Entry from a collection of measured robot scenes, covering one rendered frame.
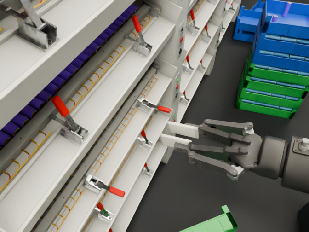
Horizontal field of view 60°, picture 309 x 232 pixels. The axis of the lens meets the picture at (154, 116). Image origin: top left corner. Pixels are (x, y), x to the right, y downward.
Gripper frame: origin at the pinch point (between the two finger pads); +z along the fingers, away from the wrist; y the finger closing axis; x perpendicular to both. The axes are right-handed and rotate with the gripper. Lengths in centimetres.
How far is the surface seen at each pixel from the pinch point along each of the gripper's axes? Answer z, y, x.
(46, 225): 18.1, 26.0, 4.2
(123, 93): 10.8, 0.4, -10.1
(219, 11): 22, -99, 18
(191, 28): 19, -55, 5
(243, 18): 25, -162, 52
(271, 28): -6, -80, 16
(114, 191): 10.6, 13.6, 6.7
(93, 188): 16.1, 14.6, 7.3
